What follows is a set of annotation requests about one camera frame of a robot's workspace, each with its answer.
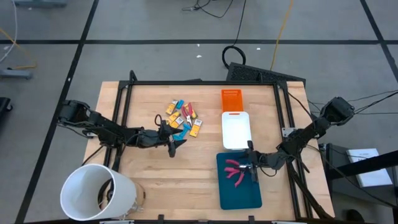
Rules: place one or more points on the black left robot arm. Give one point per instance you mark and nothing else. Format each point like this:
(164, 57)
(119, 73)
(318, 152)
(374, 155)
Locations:
(105, 130)

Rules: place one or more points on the clear plastic container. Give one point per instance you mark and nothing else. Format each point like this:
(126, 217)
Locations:
(140, 196)

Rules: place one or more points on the grey metal stand foot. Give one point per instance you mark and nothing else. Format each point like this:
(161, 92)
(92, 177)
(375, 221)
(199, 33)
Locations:
(15, 74)
(40, 3)

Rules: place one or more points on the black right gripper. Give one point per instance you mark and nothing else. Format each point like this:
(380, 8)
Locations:
(264, 161)

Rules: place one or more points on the black aluminium table frame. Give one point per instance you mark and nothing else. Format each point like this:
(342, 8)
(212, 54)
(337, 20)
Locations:
(202, 82)

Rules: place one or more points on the teal plastic tray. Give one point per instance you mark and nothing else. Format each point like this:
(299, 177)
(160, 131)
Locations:
(239, 196)

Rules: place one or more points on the black perforated metal box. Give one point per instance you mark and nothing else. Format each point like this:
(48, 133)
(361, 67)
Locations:
(255, 74)

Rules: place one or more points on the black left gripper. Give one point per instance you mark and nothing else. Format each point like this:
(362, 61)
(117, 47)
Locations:
(152, 138)

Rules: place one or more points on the black metal beam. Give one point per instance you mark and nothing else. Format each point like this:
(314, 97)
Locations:
(367, 163)

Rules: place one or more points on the white plastic tray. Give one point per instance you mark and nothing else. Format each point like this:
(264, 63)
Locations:
(236, 130)

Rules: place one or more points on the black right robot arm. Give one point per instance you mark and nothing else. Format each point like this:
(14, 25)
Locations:
(311, 129)

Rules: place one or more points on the white booklet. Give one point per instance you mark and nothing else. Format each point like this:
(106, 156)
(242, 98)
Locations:
(373, 179)

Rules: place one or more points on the black table edge bracket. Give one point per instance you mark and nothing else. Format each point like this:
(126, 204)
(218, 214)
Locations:
(251, 218)
(160, 217)

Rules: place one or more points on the blue Ticonderoga eraser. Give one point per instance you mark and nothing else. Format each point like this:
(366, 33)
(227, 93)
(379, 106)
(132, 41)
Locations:
(176, 137)
(183, 132)
(179, 104)
(187, 126)

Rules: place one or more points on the orange plastic basket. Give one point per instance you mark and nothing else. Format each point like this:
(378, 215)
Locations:
(231, 99)

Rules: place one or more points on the white cylindrical bucket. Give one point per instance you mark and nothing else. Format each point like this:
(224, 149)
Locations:
(81, 193)

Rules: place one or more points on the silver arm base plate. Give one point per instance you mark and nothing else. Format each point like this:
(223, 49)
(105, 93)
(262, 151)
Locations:
(286, 130)
(89, 134)

